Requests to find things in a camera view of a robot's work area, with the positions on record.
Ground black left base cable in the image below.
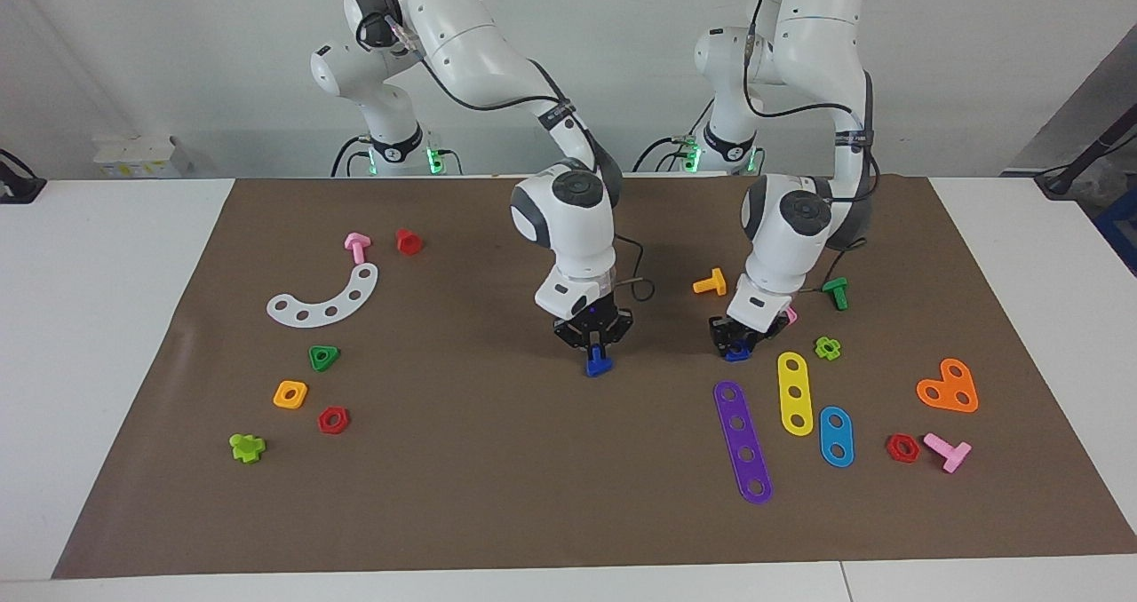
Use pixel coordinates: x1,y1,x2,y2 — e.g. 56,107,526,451
633,136,689,175

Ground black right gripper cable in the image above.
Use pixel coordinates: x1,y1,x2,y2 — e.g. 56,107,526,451
355,12,658,305

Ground yellow three-hole strip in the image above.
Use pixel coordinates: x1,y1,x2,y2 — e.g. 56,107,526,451
777,352,815,438

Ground black right base cable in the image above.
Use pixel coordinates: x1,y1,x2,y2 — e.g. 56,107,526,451
330,134,372,178

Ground black table clamp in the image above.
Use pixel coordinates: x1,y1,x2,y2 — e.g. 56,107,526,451
0,147,47,205

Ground blue two-hole strip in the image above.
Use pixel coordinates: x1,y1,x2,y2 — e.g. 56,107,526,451
819,406,855,469

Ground black base cable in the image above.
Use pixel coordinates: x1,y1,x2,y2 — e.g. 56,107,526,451
633,136,689,175
330,134,372,178

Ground white curved perforated plate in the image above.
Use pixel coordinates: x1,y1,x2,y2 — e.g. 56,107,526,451
266,263,380,329

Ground black stand with pole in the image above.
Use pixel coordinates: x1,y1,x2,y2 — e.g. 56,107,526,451
1035,109,1137,200

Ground orange heart-shaped plate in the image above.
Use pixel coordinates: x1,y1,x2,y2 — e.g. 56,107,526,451
916,358,980,414

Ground white cardboard box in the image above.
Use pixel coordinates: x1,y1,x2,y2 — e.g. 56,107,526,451
93,134,181,179

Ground blue crate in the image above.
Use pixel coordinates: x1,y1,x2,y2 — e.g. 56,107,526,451
1094,185,1137,276

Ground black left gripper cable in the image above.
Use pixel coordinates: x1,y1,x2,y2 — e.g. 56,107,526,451
742,0,882,252

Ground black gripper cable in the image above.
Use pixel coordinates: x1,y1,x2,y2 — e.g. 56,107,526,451
742,0,882,252
355,12,658,305

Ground brown table mat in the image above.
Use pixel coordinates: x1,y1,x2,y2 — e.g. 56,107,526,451
52,176,1137,579

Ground purple four-hole strip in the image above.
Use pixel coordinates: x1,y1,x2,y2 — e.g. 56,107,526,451
713,380,774,505

